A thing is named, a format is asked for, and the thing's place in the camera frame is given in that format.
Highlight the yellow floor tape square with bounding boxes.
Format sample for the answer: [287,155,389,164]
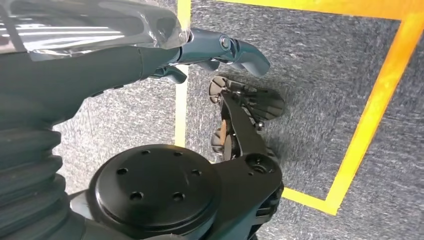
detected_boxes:
[173,0,424,217]

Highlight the black robot left leg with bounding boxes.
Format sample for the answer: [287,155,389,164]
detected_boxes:
[89,75,286,240]

